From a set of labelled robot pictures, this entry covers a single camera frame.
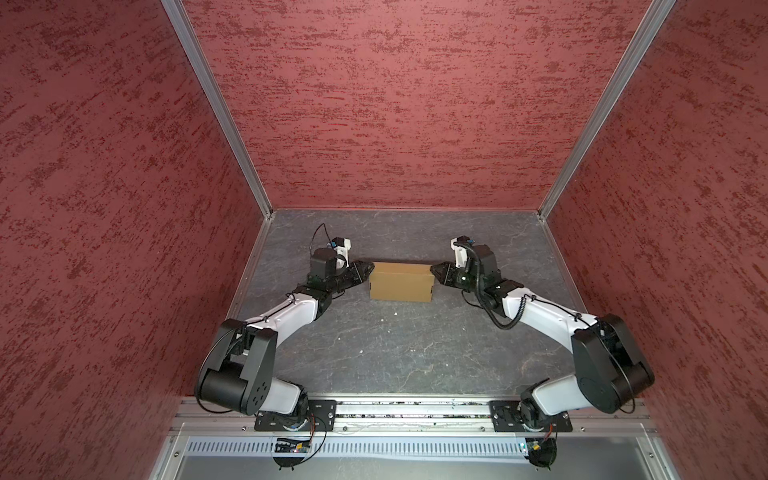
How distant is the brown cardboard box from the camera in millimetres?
877

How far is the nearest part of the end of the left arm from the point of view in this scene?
71 centimetres

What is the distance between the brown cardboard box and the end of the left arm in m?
0.04
